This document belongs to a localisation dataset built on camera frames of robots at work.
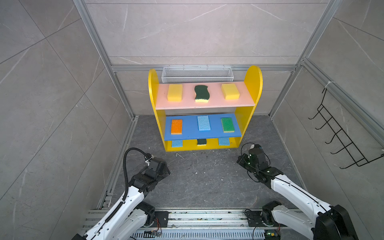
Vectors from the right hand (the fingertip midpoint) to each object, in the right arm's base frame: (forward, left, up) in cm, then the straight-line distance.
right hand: (237, 155), depth 86 cm
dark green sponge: (+14, +20, -7) cm, 25 cm away
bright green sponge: (+18, +4, +6) cm, 20 cm away
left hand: (-6, +42, +1) cm, 43 cm away
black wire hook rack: (-9, -42, +23) cm, 48 cm away
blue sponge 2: (+14, +37, -7) cm, 40 cm away
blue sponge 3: (+14, +5, -7) cm, 17 cm away
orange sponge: (+18, +36, +6) cm, 41 cm away
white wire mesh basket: (+48, +22, +24) cm, 58 cm away
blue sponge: (+21, +19, +6) cm, 29 cm away
